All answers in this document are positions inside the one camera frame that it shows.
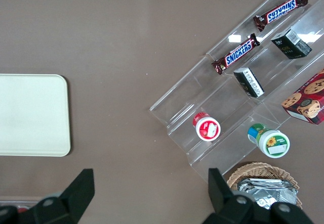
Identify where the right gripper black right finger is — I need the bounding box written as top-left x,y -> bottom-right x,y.
202,168 -> 269,224

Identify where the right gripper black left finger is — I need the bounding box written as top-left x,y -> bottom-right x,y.
19,168 -> 95,224

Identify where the light tan wicker basket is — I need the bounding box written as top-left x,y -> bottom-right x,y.
226,162 -> 303,209

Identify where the cream plastic tray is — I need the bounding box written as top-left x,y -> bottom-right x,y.
0,74 -> 71,157

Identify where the silver foil packet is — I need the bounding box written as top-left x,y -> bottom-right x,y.
236,177 -> 298,210

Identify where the clear acrylic bottle rack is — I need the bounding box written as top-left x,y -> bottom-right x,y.
0,200 -> 43,209

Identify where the green lidded yogurt cup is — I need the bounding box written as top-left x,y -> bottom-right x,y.
247,123 -> 291,158

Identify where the red lidded yogurt cup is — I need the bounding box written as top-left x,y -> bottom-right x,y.
192,112 -> 221,142

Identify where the clear acrylic stepped stand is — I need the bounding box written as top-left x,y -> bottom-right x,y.
148,0 -> 324,184

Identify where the small black carton box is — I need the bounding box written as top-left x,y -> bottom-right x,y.
270,29 -> 313,60
233,67 -> 265,99

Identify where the red chocolate chip cookie box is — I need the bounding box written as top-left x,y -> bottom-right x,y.
281,68 -> 324,125

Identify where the Snickers chocolate bar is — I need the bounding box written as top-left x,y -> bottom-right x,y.
211,33 -> 261,76
253,0 -> 309,32

